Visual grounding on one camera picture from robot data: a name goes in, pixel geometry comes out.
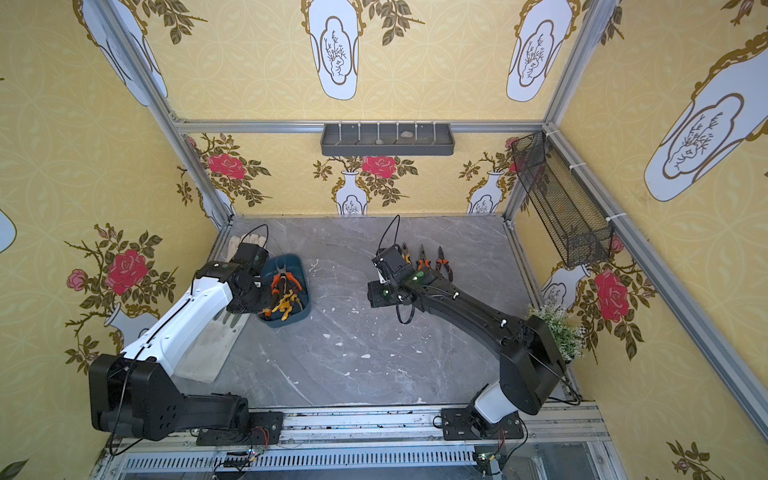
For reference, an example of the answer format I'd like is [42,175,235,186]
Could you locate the orange black combination pliers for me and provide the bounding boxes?
[417,245,431,270]

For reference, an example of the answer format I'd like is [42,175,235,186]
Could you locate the yellow handled pliers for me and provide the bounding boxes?
[401,242,412,265]

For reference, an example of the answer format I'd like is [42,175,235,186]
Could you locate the orange black long-nose pliers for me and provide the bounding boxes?
[435,246,454,282]

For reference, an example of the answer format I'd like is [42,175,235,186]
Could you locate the teal plastic storage box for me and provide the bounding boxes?
[256,254,311,328]

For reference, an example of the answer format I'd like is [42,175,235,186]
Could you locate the yellow black combination pliers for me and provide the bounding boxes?
[260,294,304,322]

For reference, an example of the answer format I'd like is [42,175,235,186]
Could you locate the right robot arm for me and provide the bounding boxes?
[367,271,566,424]

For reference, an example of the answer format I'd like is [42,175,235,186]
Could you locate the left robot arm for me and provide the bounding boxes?
[88,261,262,441]

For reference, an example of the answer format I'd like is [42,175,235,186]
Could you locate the orange black reversed pliers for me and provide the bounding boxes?
[271,269,303,298]

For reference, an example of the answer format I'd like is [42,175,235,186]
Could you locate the beige work glove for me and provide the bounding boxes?
[224,233,267,261]

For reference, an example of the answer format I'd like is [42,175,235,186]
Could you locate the white green work glove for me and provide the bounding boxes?
[174,310,249,384]

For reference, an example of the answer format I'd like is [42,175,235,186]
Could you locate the potted green plant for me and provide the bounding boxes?
[529,305,586,363]

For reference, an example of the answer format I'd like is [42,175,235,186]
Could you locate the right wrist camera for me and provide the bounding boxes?
[372,244,413,283]

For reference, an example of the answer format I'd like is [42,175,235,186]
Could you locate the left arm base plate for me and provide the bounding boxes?
[196,411,285,446]

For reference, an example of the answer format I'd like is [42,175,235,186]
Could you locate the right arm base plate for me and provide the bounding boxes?
[439,406,525,441]

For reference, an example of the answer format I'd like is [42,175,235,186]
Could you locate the grey wall shelf tray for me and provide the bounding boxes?
[320,121,456,157]

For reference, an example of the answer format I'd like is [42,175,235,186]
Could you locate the black wire mesh basket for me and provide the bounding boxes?
[510,132,614,268]

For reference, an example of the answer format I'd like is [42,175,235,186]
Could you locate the aluminium front rail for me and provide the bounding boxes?
[91,402,628,479]

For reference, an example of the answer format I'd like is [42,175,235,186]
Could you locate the aluminium corner frame post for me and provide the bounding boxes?
[542,0,620,126]

